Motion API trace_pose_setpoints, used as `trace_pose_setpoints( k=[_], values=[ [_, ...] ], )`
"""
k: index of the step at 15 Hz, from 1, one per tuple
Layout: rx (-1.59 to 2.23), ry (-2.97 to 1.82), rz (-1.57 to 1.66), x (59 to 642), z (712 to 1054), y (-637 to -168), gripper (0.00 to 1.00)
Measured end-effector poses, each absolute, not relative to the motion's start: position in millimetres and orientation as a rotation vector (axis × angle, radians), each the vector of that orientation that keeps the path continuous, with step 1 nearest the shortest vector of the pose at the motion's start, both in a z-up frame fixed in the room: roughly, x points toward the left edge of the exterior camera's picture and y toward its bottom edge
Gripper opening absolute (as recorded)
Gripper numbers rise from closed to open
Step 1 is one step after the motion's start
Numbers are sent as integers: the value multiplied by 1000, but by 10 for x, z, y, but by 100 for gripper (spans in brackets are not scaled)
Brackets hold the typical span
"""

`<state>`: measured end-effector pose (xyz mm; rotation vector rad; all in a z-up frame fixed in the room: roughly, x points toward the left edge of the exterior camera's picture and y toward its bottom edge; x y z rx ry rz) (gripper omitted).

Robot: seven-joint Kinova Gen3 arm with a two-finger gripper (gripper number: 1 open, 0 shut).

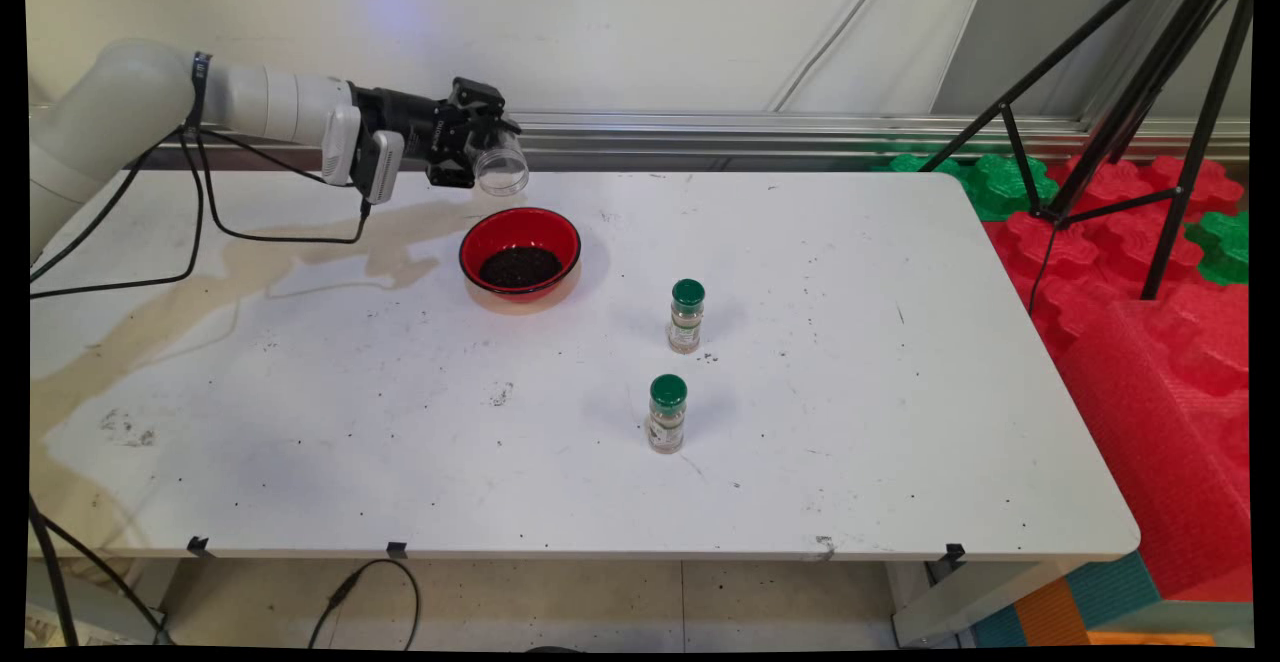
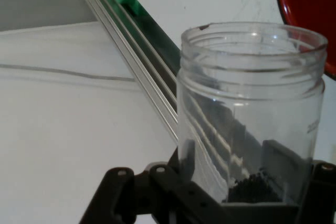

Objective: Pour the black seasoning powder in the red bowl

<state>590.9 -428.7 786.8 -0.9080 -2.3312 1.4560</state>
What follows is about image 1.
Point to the black granules inside bowl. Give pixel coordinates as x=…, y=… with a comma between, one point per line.
x=520, y=267

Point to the grey table leg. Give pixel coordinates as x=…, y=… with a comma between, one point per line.
x=970, y=602
x=100, y=612

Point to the white grey wrist camera box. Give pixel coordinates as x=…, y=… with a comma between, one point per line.
x=383, y=167

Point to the green lidded spice jar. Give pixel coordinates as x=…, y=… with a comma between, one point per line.
x=667, y=422
x=686, y=327

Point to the teal orange foam mat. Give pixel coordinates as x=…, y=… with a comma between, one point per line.
x=1110, y=592

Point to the green interlocking foam piece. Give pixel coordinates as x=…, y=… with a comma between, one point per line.
x=1222, y=247
x=1000, y=187
x=915, y=164

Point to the aluminium rail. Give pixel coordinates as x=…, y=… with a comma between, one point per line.
x=700, y=127

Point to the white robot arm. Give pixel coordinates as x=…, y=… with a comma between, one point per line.
x=120, y=92

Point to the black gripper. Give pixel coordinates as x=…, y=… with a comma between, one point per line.
x=410, y=122

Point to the black tripod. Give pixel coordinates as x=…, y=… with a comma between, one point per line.
x=1140, y=87

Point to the clear plastic jar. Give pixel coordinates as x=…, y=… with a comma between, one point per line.
x=500, y=167

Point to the red bowl with black rim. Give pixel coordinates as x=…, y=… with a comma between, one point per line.
x=500, y=227

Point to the large red foam block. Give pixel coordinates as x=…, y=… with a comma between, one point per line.
x=1170, y=442

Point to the red interlocking foam piece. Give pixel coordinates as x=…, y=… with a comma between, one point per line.
x=1090, y=262
x=1120, y=182

